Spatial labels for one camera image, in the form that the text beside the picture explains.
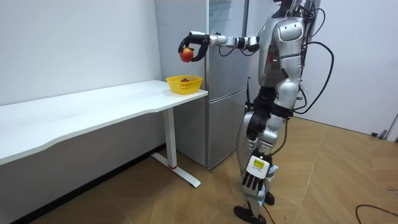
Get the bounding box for cable bundle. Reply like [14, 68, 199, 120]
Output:
[303, 0, 323, 16]

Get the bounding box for robot legs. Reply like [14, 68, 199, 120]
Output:
[233, 108, 277, 224]

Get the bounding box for grey fridge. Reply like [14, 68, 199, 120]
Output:
[154, 0, 251, 170]

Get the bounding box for white desk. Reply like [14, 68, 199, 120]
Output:
[0, 79, 209, 189]

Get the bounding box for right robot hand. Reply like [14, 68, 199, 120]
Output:
[177, 30, 211, 63]

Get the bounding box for red apple soft toy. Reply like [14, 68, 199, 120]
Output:
[179, 47, 195, 63]

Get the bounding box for grey fridge door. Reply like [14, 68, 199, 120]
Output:
[231, 0, 251, 40]

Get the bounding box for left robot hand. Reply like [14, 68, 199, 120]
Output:
[241, 152, 279, 191]

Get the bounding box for black floor cable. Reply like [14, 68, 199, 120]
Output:
[355, 203, 398, 224]

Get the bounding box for yellow plastic basket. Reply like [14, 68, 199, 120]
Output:
[165, 75, 203, 95]

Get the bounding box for robot body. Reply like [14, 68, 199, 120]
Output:
[256, 0, 335, 115]

